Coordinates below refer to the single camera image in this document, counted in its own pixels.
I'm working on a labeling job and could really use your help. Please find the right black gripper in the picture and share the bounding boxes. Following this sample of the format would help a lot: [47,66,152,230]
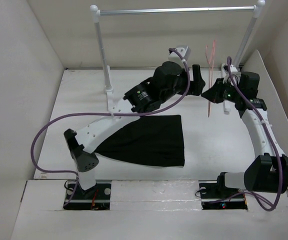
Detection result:
[200,77,243,103]

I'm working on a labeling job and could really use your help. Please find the pink wire hanger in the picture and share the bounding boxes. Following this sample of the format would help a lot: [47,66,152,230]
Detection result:
[205,38,217,118]

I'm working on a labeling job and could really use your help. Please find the black trousers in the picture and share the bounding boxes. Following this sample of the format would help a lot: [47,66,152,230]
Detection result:
[95,115,185,167]

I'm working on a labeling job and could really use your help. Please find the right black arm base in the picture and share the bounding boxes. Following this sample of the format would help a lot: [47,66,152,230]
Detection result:
[195,180,248,210]

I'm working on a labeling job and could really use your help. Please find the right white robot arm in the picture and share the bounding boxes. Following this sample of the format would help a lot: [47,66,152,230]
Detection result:
[201,71,288,197]

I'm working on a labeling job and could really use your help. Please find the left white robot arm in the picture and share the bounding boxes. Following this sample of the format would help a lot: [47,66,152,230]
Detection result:
[64,61,206,199]

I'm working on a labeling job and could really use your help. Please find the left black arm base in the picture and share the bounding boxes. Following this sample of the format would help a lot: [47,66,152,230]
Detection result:
[63,180,112,211]

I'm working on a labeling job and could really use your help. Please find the white and silver clothes rack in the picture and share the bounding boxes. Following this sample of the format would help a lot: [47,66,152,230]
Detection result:
[89,0,266,112]

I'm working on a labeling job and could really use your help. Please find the white foam block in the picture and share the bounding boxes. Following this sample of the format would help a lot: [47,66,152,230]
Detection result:
[110,180,202,212]

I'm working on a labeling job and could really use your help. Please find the orange zip tie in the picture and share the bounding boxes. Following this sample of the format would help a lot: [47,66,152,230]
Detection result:
[90,189,99,210]

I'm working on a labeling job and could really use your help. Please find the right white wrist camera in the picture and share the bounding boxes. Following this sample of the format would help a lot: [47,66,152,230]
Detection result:
[221,63,241,83]

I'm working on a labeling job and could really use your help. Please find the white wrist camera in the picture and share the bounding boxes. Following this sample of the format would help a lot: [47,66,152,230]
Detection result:
[221,63,241,83]
[168,45,191,62]

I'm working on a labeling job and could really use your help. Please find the aluminium rail right side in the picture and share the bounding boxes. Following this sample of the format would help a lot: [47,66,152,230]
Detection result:
[232,66,243,83]

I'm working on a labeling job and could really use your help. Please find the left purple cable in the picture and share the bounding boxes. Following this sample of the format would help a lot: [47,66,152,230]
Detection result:
[30,48,192,207]

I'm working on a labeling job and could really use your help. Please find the purple cable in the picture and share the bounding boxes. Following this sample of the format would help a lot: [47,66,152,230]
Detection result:
[225,56,284,212]
[30,48,192,207]

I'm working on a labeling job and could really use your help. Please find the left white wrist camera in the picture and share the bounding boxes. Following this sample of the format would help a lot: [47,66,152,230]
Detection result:
[168,45,191,62]

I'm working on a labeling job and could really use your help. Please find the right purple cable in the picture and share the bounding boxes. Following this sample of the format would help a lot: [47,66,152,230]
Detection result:
[225,56,284,212]

